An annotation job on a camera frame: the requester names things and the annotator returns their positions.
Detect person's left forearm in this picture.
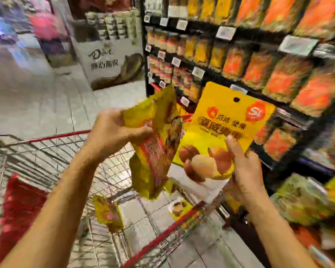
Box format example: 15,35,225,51
0,153,109,268

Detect rows of hanging snack bags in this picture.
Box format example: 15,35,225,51
271,114,335,268

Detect person's right forearm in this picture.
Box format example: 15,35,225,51
243,195,319,268

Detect person's left hand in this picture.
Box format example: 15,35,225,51
84,108,155,165

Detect black hanging-bag store shelf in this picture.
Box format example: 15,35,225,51
262,98,335,268

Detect red-trimmed wire shopping cart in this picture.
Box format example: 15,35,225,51
0,129,230,268

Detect person's right hand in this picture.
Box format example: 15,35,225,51
225,135,267,207

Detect person's dark trousers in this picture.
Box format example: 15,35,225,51
220,212,269,268

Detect purple display box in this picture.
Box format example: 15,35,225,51
38,36,76,68

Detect white printed display stand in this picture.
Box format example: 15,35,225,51
73,11,146,91

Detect blue printed display stand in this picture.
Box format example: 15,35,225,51
0,0,20,45

